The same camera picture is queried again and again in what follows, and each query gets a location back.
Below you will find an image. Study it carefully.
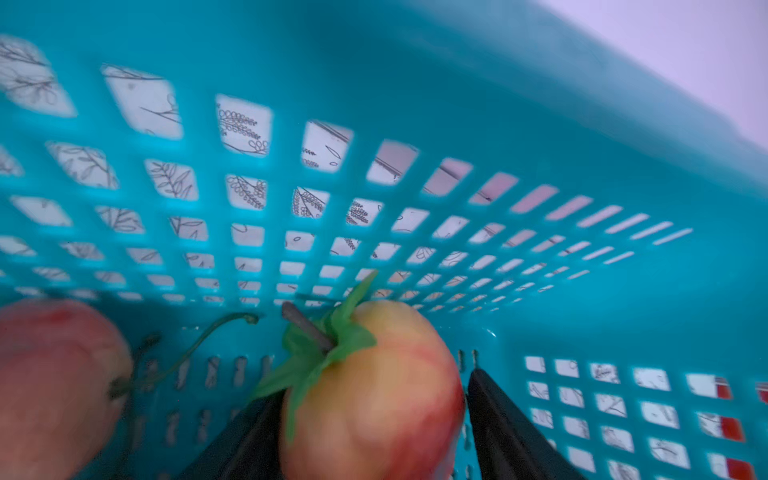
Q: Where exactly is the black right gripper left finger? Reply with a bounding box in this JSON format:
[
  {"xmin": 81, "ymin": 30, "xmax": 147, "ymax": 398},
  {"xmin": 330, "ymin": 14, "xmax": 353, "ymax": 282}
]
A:
[{"xmin": 177, "ymin": 391, "xmax": 284, "ymax": 480}]

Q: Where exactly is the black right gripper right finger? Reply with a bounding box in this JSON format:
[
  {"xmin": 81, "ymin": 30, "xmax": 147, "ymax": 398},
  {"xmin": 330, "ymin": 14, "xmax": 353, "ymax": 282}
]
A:
[{"xmin": 467, "ymin": 369, "xmax": 583, "ymax": 480}]

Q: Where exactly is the small fake strawberry orange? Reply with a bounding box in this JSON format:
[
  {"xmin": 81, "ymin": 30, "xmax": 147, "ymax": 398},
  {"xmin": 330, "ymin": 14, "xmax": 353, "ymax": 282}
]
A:
[{"xmin": 252, "ymin": 274, "xmax": 465, "ymax": 479}]

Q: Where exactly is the small fake strawberry back left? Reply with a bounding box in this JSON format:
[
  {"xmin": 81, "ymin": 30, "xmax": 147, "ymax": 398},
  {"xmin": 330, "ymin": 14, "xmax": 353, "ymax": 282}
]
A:
[{"xmin": 0, "ymin": 298, "xmax": 260, "ymax": 480}]

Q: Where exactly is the teal plastic basket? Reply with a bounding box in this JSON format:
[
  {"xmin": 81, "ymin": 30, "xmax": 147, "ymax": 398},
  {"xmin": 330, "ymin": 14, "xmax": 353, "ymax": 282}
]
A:
[{"xmin": 1, "ymin": 1, "xmax": 767, "ymax": 479}]

